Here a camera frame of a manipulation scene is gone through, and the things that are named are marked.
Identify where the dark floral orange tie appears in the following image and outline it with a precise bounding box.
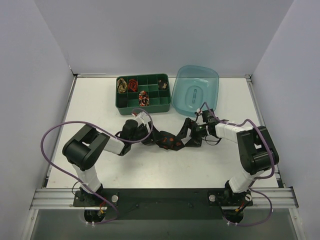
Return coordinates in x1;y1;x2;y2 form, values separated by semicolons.
155;131;185;151

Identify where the green compartment organizer box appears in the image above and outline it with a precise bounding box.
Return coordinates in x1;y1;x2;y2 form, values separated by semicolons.
115;73;171;116

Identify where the teal transparent plastic tub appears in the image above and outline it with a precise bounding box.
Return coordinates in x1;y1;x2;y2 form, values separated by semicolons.
171;65;220;117

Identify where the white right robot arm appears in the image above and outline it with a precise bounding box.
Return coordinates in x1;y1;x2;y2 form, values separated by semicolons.
177;110;279;200

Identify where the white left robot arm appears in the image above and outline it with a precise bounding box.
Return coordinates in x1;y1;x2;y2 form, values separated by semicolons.
62;120;164;196

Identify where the red white rolled tie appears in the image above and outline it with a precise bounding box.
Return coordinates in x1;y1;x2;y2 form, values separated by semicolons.
138;90;150;107

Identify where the beige rolled tie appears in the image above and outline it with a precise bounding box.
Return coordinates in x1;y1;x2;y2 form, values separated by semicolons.
117;78;128;94

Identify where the dark rolled tie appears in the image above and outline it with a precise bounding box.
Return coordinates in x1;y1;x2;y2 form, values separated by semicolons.
158;79;168;91

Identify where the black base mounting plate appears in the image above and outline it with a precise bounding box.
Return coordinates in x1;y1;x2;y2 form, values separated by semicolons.
73;188;253;222

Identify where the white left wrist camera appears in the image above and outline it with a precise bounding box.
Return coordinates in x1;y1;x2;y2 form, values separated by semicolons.
134;111;149;125

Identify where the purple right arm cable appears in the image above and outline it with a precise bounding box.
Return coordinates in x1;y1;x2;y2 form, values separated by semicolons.
196;101;276;227

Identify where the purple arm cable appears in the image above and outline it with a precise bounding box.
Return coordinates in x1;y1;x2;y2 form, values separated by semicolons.
40;108;153;225
196;101;276;227

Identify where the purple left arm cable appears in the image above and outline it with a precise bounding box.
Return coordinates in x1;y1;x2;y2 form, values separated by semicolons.
40;108;153;225

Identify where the aluminium front rail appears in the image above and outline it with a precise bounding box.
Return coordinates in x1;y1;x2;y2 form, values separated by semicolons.
30;187;299;210

